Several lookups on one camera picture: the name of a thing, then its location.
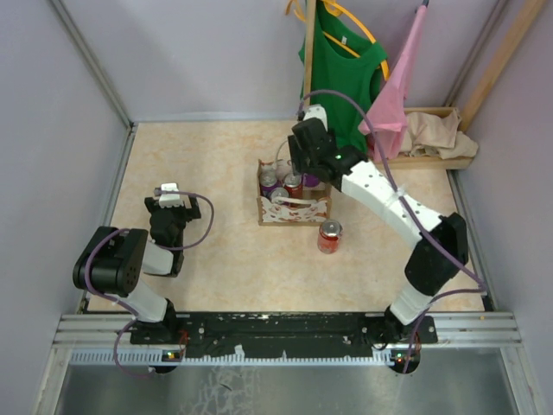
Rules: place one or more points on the leaning wooden beam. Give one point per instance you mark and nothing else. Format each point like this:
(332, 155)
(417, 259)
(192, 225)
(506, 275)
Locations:
(497, 53)

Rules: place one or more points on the silver purple can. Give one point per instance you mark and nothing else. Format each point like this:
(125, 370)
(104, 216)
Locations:
(312, 183)

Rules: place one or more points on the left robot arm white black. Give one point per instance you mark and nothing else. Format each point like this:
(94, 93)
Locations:
(112, 263)

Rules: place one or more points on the beige crumpled cloth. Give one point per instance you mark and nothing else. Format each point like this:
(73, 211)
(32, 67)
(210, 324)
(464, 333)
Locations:
(431, 135)

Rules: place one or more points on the purple can back left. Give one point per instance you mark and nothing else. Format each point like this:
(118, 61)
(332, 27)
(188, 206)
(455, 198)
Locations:
(268, 181)

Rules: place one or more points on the green tank top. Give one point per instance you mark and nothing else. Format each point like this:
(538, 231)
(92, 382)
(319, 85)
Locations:
(348, 63)

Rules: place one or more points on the red soda can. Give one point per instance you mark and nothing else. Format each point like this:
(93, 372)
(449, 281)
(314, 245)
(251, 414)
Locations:
(330, 233)

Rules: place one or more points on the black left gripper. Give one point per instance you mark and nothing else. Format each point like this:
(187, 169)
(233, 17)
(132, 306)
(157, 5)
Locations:
(189, 213)

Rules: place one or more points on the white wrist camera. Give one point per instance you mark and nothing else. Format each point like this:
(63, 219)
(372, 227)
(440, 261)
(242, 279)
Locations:
(169, 196)
(314, 111)

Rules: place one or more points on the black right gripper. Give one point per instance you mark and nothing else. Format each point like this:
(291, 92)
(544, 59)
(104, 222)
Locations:
(298, 162)

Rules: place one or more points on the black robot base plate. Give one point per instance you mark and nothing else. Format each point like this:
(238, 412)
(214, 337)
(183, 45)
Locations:
(279, 334)

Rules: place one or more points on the purple can front left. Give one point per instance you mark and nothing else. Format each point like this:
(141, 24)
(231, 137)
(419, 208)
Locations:
(279, 196)

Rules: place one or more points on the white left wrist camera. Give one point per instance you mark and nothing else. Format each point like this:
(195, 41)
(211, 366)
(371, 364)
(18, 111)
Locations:
(169, 196)

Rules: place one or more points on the pink shirt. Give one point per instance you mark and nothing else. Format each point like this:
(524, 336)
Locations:
(387, 116)

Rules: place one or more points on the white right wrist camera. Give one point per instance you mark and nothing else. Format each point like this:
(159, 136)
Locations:
(314, 111)

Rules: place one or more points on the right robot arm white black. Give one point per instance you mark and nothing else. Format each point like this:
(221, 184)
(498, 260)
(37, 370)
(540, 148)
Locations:
(438, 242)

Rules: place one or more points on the white slotted cable duct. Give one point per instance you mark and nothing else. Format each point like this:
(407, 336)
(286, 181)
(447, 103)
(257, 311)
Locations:
(141, 357)

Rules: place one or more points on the patterned canvas tote bag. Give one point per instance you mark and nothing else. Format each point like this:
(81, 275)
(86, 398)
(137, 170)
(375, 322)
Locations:
(311, 210)

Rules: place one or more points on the red can back middle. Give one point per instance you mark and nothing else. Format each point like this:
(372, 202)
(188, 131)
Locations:
(294, 185)

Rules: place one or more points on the wooden clothes rack frame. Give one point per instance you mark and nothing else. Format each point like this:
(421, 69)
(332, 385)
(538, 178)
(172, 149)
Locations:
(354, 24)

